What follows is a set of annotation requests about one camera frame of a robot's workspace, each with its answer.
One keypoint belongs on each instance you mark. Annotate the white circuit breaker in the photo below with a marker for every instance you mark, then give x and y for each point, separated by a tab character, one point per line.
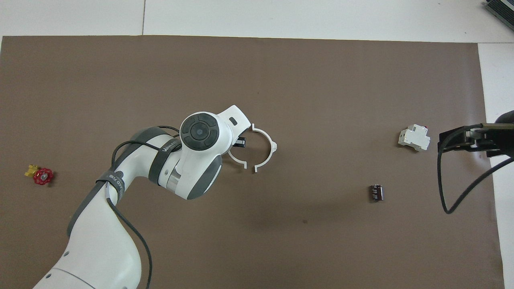
413	138

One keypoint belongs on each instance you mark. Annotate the grey ribbed device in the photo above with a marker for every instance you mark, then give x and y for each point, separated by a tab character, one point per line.
502	10

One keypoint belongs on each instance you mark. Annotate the dark cylindrical capacitor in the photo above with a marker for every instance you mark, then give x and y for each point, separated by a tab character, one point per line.
376	192

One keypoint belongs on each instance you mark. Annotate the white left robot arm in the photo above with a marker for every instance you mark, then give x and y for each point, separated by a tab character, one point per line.
100	241

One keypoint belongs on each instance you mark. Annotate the brown table mat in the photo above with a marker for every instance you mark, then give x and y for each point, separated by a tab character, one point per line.
321	100

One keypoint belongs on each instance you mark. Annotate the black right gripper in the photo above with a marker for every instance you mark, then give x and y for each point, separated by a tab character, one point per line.
506	138

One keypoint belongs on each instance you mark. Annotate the red yellow valve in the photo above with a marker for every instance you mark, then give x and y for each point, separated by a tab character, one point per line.
43	176

